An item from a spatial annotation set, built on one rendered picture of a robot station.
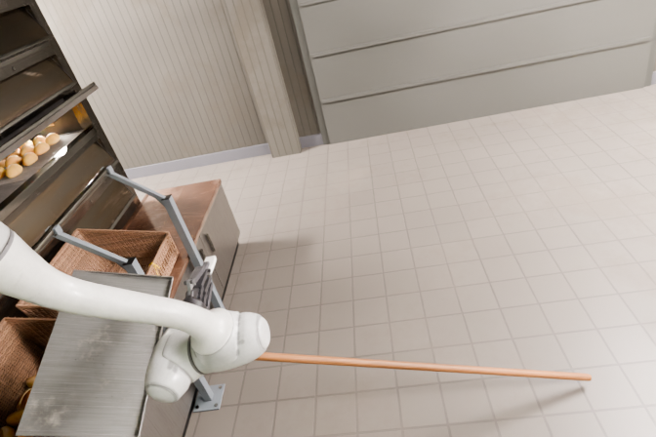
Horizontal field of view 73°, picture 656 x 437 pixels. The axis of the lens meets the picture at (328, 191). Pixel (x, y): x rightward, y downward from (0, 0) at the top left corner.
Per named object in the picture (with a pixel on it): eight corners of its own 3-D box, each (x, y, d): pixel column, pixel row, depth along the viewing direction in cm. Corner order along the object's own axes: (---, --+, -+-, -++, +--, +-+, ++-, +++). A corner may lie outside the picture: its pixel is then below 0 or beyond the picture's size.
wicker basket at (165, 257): (46, 349, 201) (11, 306, 187) (100, 265, 249) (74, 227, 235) (146, 334, 196) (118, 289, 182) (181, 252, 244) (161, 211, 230)
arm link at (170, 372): (177, 356, 111) (222, 342, 108) (155, 416, 98) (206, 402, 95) (150, 330, 106) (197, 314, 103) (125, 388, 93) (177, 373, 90)
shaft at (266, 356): (586, 375, 195) (591, 373, 193) (589, 381, 193) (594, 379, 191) (184, 348, 161) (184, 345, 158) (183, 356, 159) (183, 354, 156)
